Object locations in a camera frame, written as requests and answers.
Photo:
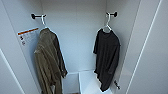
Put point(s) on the white hanger under olive jacket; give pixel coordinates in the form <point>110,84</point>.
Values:
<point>43,22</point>

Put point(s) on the black shirt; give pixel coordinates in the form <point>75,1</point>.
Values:
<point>106,56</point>

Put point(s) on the orange and white warning sticker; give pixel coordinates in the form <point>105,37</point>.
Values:
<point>28,35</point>

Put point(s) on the olive jacket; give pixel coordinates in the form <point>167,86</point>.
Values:
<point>48,60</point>

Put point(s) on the black wardrobe hook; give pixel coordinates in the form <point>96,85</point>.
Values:
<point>113,14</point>
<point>35,16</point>

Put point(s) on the white wardrobe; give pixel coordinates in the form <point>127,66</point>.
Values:
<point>76,40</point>

